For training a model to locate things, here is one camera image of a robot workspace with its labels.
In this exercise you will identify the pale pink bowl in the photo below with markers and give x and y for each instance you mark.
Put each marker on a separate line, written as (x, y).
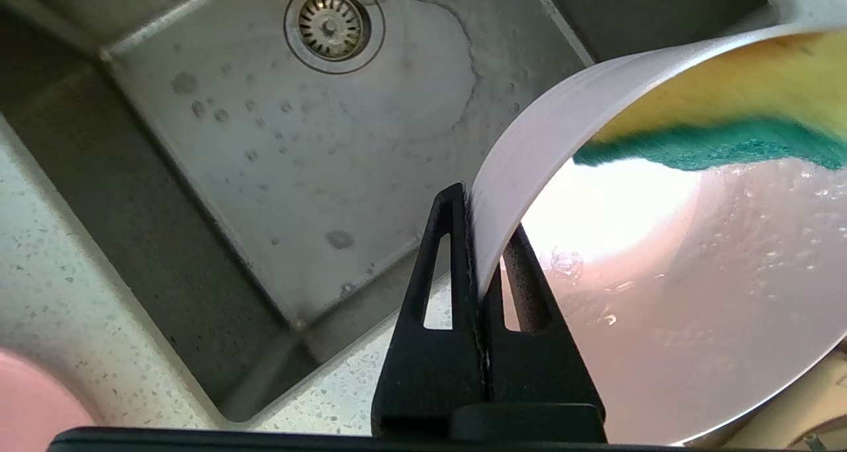
(695, 293)

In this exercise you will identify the yellow green sponge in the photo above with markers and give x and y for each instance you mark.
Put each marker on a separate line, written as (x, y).
(728, 108)

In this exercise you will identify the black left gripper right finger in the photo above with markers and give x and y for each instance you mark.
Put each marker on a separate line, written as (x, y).
(536, 372)

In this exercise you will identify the round metal drain strainer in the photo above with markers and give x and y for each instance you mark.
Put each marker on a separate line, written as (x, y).
(331, 23)

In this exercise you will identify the pink plate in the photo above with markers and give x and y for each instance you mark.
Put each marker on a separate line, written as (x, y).
(33, 406)

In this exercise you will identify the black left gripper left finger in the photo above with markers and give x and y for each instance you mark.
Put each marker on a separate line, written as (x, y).
(430, 372)

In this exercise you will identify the stainless steel sink basin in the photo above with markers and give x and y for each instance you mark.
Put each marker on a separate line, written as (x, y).
(231, 174)

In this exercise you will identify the running water stream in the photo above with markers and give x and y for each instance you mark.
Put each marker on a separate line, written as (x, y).
(406, 22)

